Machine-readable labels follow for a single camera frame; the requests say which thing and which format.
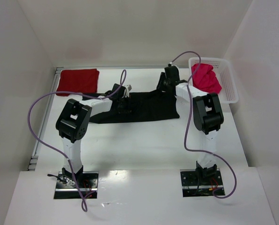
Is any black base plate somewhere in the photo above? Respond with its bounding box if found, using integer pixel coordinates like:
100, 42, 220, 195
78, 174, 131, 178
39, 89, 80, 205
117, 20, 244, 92
180, 166, 225, 197
53, 172, 99, 200

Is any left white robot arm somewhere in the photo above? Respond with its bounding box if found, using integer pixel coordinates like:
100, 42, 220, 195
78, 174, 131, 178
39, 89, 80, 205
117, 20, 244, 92
56, 84, 132, 184

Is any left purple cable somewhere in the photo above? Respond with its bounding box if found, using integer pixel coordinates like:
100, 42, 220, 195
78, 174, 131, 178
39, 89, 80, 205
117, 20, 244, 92
27, 69, 127, 212

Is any white plastic basket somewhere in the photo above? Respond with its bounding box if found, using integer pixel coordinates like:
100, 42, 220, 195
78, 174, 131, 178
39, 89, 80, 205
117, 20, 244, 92
189, 57, 239, 104

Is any purple cable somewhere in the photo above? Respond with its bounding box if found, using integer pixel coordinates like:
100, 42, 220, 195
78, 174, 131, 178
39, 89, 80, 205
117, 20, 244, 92
168, 51, 238, 199
27, 69, 127, 212

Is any folded red t-shirt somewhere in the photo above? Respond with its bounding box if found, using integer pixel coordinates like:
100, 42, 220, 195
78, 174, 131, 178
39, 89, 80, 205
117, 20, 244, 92
57, 69, 100, 94

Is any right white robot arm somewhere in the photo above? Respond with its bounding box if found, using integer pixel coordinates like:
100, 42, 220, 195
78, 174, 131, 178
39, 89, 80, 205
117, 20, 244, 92
157, 64, 224, 185

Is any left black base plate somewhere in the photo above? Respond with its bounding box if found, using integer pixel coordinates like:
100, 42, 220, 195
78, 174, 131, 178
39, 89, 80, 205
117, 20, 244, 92
53, 172, 99, 200

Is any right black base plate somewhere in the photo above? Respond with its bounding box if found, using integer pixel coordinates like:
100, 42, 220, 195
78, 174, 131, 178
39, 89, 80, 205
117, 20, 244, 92
180, 166, 225, 197

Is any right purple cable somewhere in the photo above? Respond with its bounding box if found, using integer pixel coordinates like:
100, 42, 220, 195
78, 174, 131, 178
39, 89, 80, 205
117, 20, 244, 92
168, 51, 238, 199

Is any black t-shirt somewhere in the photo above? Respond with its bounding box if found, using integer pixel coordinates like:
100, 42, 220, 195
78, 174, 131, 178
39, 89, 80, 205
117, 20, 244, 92
89, 90, 180, 124

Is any pink t-shirt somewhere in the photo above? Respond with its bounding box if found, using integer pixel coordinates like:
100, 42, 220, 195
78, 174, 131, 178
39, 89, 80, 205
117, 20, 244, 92
192, 63, 222, 94

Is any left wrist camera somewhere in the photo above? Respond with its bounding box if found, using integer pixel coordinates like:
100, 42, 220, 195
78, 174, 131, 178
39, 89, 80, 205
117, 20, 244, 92
124, 85, 132, 98

